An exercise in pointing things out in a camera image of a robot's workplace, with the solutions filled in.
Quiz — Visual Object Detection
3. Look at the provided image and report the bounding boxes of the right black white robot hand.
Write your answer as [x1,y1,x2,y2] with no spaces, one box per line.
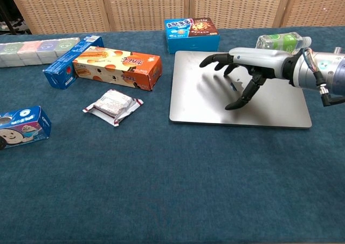
[199,47,293,111]

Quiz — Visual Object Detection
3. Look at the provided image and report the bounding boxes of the grey Apple laptop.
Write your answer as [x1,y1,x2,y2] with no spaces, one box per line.
[169,50,313,130]

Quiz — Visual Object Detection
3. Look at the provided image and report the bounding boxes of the green label water bottle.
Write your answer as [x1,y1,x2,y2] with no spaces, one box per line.
[255,32,313,55]

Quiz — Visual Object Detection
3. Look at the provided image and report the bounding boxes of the blue brown chip cookie box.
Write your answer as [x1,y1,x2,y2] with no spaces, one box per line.
[164,17,220,55]

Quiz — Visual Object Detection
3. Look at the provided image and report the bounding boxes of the orange biscuit box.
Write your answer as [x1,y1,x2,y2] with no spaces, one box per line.
[72,45,163,91]

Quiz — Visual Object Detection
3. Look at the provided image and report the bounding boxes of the white red-edged snack packet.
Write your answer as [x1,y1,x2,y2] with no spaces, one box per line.
[82,89,144,127]

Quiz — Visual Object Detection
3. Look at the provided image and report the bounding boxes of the blue tablecloth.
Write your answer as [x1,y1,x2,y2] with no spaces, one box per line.
[0,25,345,244]

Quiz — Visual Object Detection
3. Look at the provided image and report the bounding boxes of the wicker folding screen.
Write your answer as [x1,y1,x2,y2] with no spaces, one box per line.
[5,0,345,35]

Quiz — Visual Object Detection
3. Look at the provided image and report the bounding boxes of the long blue cookie box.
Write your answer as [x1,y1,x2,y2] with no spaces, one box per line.
[43,36,105,90]

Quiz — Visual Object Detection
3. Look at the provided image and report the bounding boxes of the pastel tissue multipack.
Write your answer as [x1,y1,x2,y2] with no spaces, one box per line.
[0,37,81,68]

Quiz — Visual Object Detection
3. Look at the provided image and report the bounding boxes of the blue cartoon face cookie box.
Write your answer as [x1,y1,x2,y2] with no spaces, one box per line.
[0,105,52,151]

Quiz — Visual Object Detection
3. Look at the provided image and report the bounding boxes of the black stand pole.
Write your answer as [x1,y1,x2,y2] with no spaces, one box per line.
[0,6,17,36]

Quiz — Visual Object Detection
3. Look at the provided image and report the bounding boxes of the black arm cable with plug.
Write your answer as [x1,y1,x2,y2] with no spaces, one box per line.
[303,47,345,107]

